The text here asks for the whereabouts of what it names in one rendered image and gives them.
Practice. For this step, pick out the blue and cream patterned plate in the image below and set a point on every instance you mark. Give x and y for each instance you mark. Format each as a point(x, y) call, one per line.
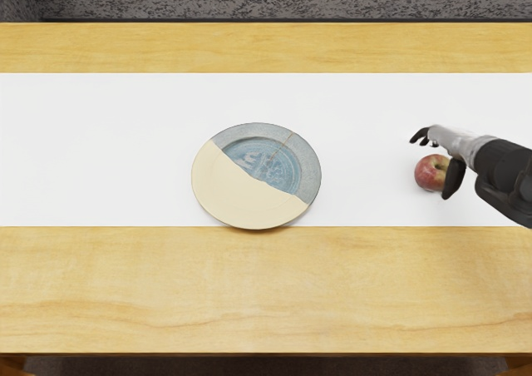
point(249, 180)

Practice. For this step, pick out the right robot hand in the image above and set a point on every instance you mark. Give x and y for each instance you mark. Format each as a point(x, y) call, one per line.
point(453, 143)

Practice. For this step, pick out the red apple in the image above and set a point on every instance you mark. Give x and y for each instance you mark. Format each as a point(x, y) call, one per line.
point(429, 172)

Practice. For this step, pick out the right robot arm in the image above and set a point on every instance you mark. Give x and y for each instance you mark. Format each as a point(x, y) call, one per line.
point(505, 176)

